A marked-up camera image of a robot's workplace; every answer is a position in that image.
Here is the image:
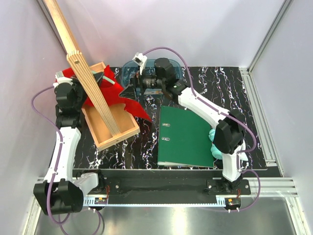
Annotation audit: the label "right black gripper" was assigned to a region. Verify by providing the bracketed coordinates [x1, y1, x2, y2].
[119, 66, 165, 101]

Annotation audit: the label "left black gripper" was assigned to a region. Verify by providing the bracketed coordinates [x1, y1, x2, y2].
[70, 72, 105, 111]

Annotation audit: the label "red t shirt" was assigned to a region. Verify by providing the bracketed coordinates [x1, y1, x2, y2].
[62, 65, 152, 122]

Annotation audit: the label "mint green wire hanger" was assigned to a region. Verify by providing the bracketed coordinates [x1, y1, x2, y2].
[91, 70, 115, 85]

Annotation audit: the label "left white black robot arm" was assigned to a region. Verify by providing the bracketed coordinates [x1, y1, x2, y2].
[33, 71, 106, 216]

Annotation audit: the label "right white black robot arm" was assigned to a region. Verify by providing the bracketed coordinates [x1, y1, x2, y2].
[125, 53, 247, 194]

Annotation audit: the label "teal transparent plastic bin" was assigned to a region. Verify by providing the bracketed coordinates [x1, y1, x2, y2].
[120, 58, 183, 99]

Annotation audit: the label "wooden hanging rack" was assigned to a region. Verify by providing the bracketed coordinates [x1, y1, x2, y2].
[44, 0, 140, 151]

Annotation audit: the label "mint green headphones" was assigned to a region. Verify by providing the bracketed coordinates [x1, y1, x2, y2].
[208, 129, 223, 160]

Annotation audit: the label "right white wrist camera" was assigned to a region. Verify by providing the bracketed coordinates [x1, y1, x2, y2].
[133, 52, 148, 74]

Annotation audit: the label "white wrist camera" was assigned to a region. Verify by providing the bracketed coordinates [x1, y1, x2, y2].
[133, 52, 148, 74]
[53, 71, 73, 87]

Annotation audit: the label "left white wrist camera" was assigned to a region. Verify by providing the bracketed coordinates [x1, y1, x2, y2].
[53, 71, 73, 87]

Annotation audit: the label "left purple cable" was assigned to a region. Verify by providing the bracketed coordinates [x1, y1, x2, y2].
[30, 84, 106, 235]

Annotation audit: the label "green ring binder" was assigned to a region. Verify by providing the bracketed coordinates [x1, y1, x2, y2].
[157, 106, 214, 168]

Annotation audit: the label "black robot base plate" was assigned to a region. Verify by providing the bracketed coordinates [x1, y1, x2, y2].
[73, 169, 251, 204]

